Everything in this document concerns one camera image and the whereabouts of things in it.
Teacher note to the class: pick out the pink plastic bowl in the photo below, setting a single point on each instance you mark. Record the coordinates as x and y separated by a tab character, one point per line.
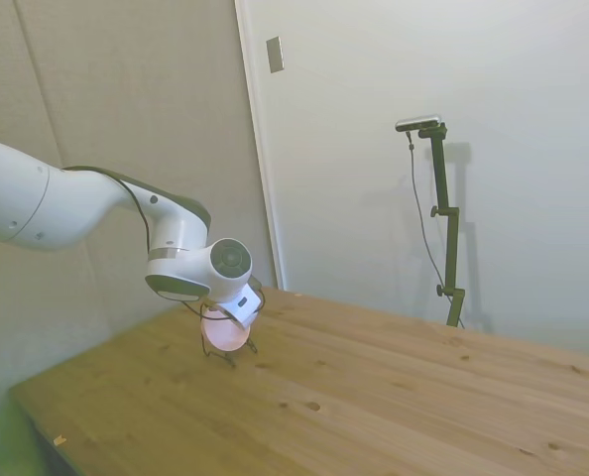
222	334

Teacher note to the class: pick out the black camera stand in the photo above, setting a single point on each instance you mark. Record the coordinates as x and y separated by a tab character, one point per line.
452	248

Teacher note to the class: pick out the grey camera on stand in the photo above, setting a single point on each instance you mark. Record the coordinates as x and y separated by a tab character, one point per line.
418	122

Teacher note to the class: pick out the grey wall plate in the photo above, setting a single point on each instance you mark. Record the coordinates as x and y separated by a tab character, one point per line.
274	54

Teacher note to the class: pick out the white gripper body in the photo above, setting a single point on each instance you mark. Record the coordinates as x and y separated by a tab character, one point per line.
245	307

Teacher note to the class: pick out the white door frame trim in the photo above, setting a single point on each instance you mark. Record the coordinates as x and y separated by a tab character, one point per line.
260	149

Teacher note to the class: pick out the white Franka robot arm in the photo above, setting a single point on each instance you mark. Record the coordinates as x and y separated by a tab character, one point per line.
66	208

